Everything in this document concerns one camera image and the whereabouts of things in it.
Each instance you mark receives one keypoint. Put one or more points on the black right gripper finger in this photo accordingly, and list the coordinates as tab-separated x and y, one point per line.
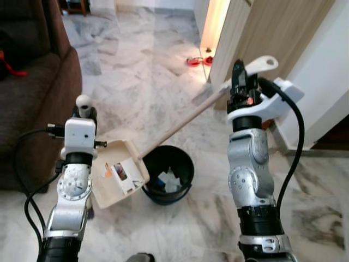
239	73
251	82

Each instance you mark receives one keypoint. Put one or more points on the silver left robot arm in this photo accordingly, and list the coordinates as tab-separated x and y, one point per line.
73	185

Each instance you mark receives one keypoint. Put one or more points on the brown fabric sofa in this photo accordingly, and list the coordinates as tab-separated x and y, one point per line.
32	109

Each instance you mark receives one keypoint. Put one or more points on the white printed card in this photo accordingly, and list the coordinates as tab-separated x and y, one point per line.
131	180

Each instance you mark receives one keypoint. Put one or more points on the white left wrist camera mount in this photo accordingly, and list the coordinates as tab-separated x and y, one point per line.
80	136

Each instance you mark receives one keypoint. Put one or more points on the black plastic waste bin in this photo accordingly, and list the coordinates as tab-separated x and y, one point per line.
185	164

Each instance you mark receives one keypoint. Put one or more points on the small orange scrap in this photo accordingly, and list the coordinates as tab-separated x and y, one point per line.
108	171

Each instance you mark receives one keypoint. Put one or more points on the red slipper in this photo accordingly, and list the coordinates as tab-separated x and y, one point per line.
208	60
192	61

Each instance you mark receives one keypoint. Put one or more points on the dark wooden step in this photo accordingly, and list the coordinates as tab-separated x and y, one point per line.
335	136

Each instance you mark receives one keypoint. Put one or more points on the dark wooden stool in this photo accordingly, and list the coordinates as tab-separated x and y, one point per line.
73	6

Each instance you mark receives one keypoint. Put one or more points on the light wooden door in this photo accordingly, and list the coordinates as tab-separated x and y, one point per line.
272	27

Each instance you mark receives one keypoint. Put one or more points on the white crumpled paper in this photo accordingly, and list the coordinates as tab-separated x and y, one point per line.
170	183

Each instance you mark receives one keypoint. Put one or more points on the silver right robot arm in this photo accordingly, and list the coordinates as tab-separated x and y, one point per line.
248	174

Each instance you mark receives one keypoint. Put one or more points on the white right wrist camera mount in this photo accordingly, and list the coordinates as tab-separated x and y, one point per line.
283	93

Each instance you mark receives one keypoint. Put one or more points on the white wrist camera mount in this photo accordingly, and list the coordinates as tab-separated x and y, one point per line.
283	93
80	136

